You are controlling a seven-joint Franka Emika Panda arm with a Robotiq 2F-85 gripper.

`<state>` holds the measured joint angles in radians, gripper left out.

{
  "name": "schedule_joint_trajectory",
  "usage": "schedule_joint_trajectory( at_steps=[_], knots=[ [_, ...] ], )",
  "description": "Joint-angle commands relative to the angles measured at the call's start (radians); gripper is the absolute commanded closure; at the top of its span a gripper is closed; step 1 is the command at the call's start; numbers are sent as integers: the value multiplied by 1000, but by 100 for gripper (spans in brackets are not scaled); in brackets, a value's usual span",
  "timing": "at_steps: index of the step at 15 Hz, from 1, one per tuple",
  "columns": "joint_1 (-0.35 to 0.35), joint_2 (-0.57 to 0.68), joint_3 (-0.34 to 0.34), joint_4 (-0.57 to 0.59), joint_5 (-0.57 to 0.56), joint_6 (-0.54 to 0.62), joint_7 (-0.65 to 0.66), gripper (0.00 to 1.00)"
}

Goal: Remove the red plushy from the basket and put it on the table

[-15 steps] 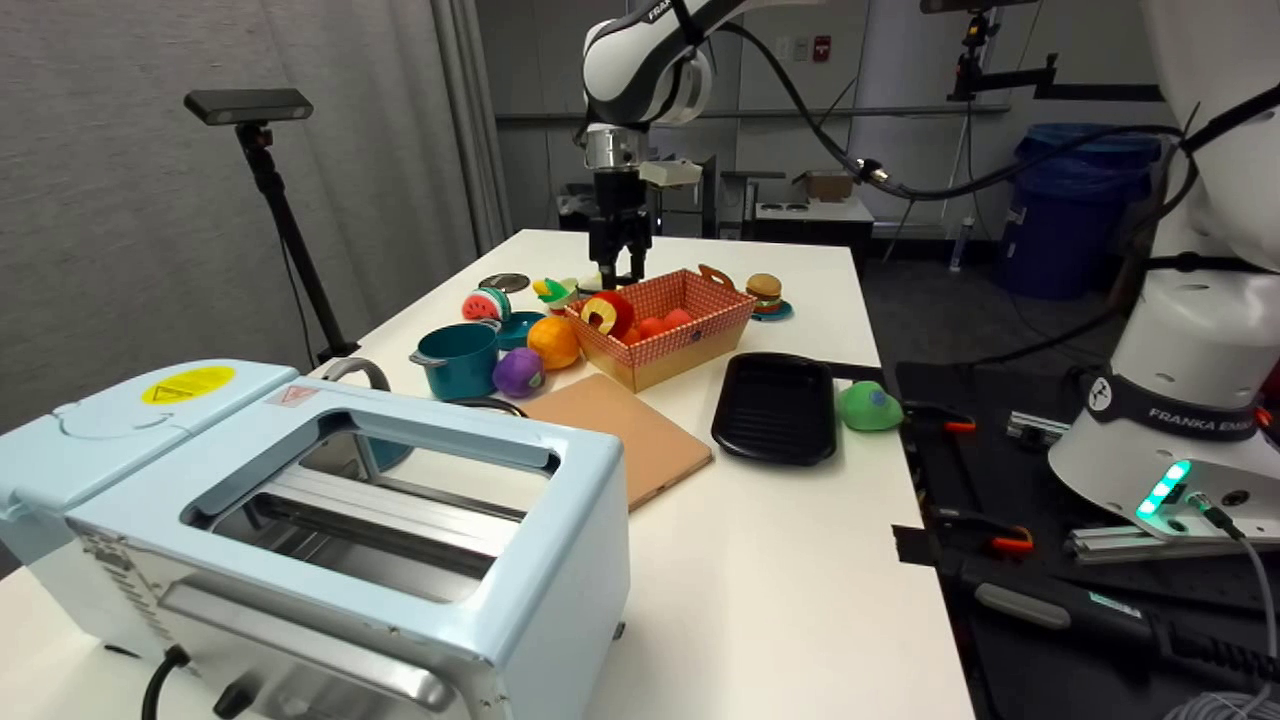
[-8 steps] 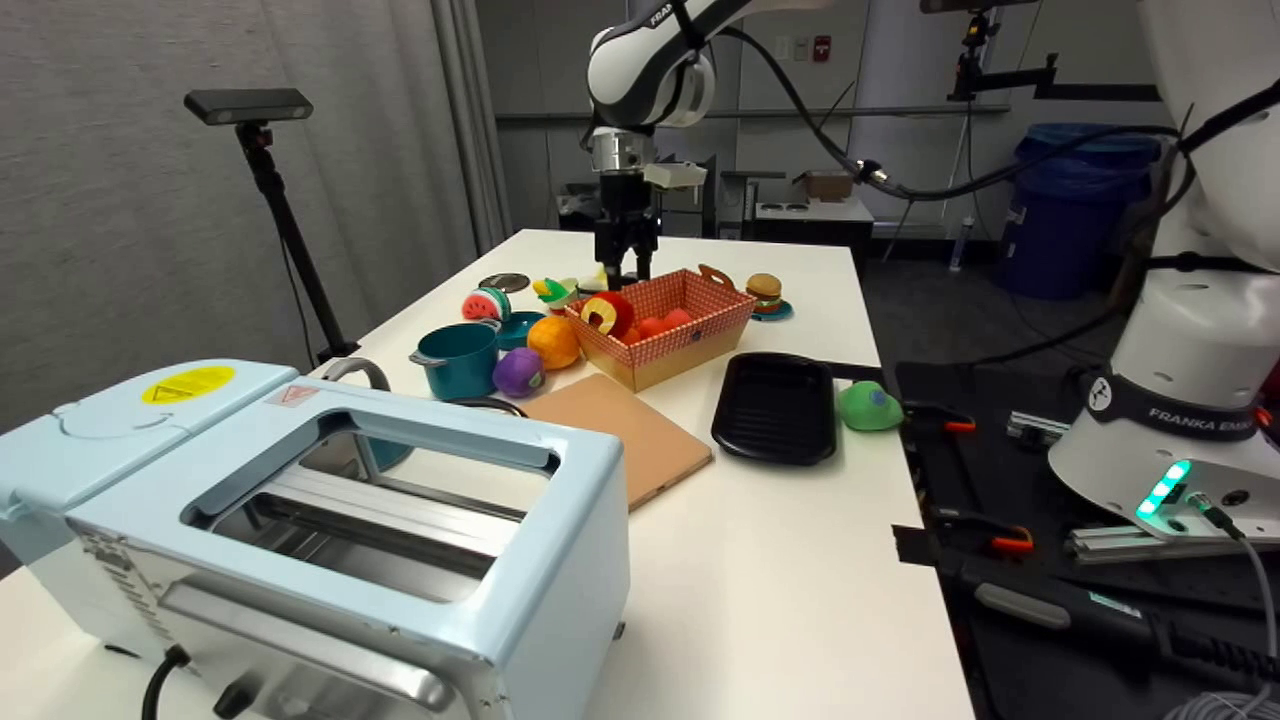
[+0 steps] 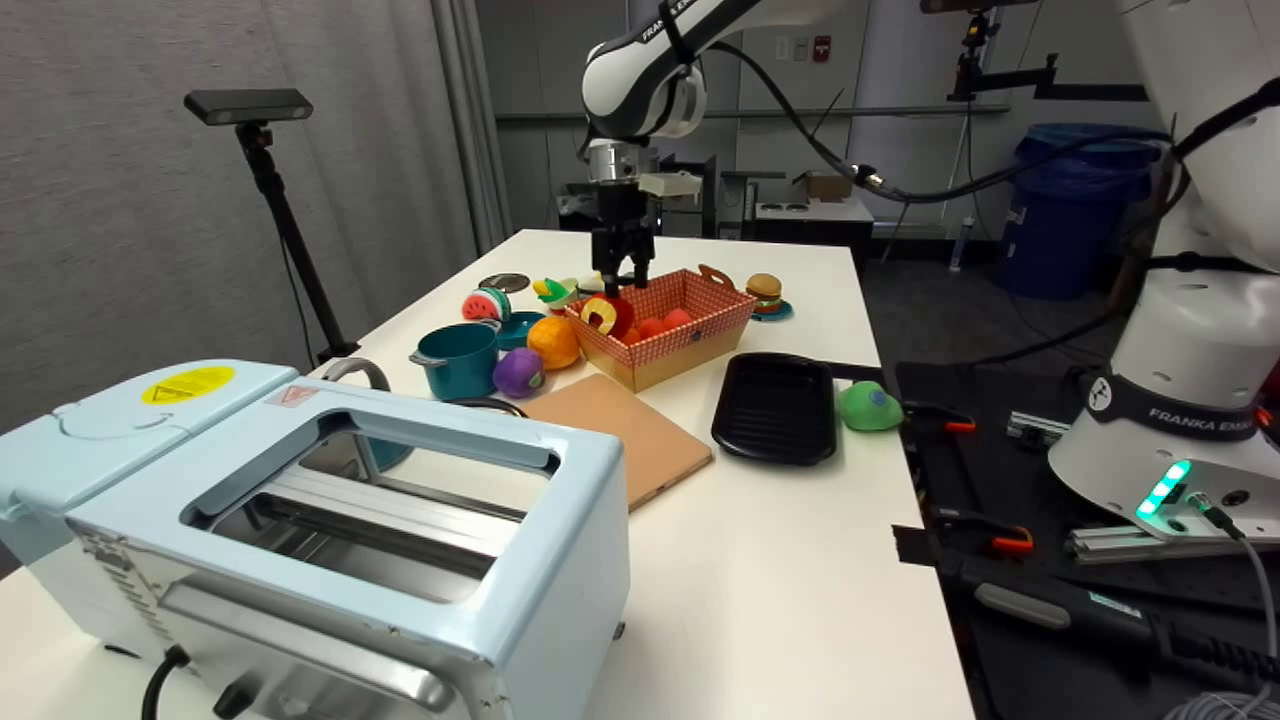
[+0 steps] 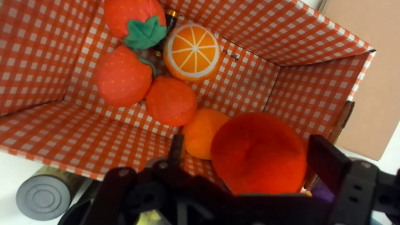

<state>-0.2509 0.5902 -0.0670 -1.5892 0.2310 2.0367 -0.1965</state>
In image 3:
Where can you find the small cardboard box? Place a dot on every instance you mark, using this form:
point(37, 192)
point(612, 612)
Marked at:
point(829, 187)

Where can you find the blue trash bin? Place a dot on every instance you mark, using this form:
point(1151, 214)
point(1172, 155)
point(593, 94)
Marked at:
point(1066, 223)

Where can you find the purple plush toy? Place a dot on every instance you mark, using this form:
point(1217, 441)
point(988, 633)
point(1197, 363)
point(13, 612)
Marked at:
point(519, 374)

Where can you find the grey curtain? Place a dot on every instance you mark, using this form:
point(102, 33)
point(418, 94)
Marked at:
point(133, 227)

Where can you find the wooden cutting board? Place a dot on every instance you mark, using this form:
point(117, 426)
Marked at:
point(643, 441)

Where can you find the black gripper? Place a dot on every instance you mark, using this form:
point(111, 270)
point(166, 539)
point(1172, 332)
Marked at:
point(621, 207)

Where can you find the long silver metal bar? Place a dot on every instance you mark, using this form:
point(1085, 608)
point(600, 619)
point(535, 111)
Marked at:
point(1144, 545)

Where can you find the black tripod stand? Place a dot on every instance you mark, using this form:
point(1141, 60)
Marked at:
point(296, 247)

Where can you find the teal small plate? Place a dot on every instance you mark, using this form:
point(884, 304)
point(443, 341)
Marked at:
point(778, 312)

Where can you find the dark small plate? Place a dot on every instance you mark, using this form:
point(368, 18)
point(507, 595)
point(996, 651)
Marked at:
point(507, 280)

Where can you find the teal toy pot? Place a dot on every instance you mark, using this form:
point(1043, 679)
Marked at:
point(458, 363)

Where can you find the short silver metal bar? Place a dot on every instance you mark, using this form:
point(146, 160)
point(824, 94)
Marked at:
point(1037, 426)

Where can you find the black long tool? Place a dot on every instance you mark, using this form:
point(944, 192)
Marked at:
point(1105, 622)

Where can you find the green yellow toy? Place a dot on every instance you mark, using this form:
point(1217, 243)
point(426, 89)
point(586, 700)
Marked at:
point(552, 290)

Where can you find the white background desk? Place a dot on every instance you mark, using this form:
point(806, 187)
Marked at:
point(803, 223)

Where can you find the red plush toy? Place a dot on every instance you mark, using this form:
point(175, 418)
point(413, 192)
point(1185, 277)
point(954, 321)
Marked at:
point(656, 326)

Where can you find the light blue appliance yellow sticker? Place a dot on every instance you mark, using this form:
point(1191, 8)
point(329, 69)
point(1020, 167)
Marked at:
point(121, 415)

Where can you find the red yellow peach half toy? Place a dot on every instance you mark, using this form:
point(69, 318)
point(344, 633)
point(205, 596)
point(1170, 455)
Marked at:
point(608, 312)

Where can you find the black plastic tray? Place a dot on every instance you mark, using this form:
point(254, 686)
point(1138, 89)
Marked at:
point(778, 405)

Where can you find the orange round plush toy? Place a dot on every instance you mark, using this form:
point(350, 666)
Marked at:
point(552, 341)

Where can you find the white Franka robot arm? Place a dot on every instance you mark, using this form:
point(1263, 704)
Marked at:
point(643, 83)

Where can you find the yellow white toy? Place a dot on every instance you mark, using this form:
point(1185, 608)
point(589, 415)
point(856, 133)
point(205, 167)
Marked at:
point(589, 280)

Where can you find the toy burger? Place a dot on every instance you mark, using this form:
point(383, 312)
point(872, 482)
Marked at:
point(761, 285)

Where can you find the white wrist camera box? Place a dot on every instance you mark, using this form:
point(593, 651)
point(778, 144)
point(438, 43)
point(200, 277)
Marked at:
point(679, 187)

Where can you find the light blue toaster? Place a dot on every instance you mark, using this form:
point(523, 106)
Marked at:
point(535, 584)

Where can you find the black bar camera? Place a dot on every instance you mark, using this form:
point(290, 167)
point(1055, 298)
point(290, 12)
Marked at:
point(250, 106)

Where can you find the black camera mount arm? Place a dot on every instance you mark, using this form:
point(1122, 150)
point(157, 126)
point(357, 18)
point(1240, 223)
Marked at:
point(1012, 83)

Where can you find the green plush toy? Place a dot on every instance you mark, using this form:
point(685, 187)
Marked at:
point(870, 405)

